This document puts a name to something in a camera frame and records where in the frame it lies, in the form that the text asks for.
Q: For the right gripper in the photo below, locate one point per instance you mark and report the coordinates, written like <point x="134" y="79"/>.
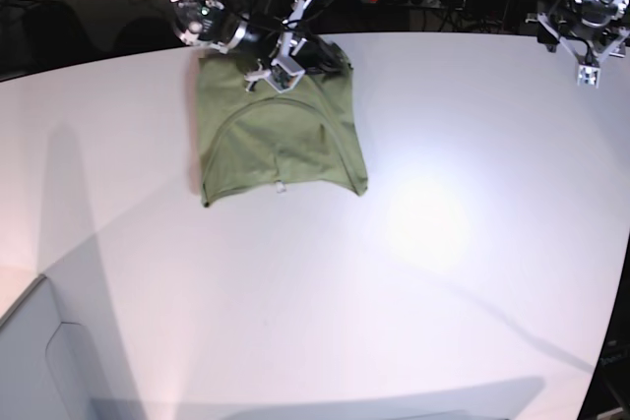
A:
<point x="319" y="57"/>

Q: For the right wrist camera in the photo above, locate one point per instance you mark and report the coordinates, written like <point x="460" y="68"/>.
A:
<point x="285" y="74"/>

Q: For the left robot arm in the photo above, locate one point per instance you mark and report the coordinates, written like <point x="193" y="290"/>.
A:
<point x="592" y="13"/>

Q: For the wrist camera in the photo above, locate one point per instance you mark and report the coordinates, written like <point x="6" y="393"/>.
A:
<point x="588" y="75"/>
<point x="285" y="74"/>

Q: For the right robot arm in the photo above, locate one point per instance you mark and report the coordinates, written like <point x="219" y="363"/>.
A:
<point x="227" y="26"/>

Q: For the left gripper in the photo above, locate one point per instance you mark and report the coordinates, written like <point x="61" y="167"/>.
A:
<point x="590" y="46"/>

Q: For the grey panel at table corner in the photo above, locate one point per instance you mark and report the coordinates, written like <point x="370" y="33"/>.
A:
<point x="50" y="368"/>

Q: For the green T-shirt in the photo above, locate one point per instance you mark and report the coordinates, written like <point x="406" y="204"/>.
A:
<point x="252" y="138"/>

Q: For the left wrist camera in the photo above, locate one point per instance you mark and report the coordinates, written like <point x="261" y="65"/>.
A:
<point x="588" y="75"/>

